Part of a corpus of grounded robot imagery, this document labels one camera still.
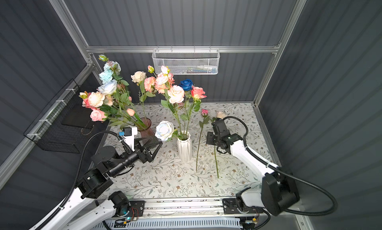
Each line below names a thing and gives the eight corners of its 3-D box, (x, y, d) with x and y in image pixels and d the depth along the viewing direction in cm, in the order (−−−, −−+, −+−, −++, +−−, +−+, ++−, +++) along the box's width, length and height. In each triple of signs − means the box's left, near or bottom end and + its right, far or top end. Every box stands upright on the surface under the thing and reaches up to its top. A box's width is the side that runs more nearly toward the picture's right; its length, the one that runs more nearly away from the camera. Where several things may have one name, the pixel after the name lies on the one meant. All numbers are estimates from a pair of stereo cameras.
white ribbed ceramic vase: (179, 160, 92) (176, 140, 73) (185, 150, 96) (183, 129, 78) (188, 164, 90) (186, 145, 72) (193, 154, 95) (193, 133, 76)
